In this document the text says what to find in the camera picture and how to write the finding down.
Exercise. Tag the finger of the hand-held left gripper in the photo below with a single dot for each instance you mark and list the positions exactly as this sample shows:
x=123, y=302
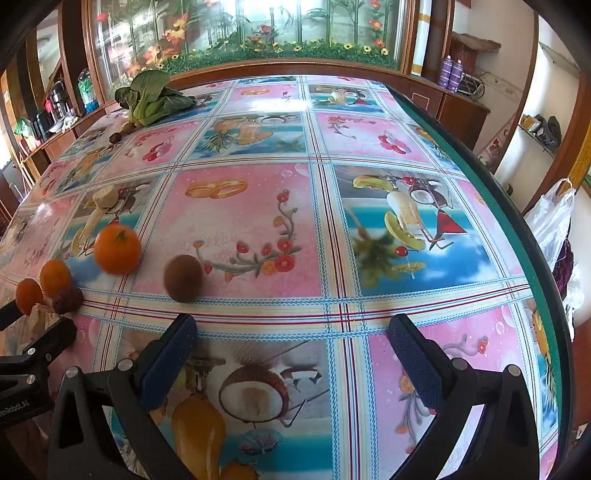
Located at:
x=53, y=337
x=9, y=314

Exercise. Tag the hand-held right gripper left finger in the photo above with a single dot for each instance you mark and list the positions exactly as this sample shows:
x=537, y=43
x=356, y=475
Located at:
x=171, y=355

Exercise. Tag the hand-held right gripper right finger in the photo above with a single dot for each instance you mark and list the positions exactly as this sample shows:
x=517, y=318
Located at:
x=415, y=364

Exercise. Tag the small orange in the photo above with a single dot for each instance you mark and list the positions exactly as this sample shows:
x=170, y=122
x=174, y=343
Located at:
x=55, y=277
x=28, y=295

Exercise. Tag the beige yam piece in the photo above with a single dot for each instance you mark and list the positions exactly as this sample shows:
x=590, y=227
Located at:
x=38, y=314

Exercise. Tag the wrinkled red date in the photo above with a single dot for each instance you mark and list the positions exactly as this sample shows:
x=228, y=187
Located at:
x=67, y=299

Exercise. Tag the brown fuzzy round fruit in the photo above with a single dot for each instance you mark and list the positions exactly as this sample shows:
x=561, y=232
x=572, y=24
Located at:
x=183, y=278

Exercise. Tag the large orange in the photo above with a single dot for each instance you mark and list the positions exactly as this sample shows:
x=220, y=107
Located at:
x=117, y=249

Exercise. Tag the cream yam chunk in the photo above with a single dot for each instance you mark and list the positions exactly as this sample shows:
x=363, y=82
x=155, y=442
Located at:
x=105, y=198

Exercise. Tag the wooden counter shelf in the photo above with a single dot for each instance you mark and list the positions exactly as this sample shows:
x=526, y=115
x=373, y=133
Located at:
x=41, y=143

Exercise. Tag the fruit print tablecloth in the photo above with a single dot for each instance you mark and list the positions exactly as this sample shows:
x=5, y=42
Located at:
x=295, y=221

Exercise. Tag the white plastic bag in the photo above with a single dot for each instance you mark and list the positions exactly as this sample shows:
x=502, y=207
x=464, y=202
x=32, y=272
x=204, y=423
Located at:
x=551, y=226

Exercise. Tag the small dark date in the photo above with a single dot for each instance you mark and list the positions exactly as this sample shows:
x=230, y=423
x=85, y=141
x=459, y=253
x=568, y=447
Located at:
x=114, y=137

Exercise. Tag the dark thermos jug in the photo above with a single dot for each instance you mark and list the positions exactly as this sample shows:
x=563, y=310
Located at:
x=57, y=102

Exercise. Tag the small brown walnut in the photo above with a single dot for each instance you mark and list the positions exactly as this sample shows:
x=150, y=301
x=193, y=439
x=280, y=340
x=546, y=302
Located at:
x=127, y=127

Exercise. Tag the clear water bottle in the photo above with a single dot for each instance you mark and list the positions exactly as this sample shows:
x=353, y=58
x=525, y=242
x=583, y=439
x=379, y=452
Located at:
x=87, y=90

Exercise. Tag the green bok choy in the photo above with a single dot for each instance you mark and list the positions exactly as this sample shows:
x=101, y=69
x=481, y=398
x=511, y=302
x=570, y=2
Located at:
x=147, y=99

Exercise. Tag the wooden side cabinet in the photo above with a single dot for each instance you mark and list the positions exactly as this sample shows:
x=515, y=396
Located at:
x=455, y=108

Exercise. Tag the purple bottle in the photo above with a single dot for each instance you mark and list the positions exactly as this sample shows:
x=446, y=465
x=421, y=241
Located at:
x=457, y=74
x=445, y=71

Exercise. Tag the woven basket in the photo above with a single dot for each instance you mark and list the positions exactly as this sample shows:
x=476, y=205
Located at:
x=464, y=51

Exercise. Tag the flower print glass partition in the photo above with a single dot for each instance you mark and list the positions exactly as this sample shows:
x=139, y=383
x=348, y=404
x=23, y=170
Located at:
x=240, y=32

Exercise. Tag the dark clutter on wall shelf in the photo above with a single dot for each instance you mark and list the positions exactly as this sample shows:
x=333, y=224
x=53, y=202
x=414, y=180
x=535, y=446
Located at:
x=545, y=129

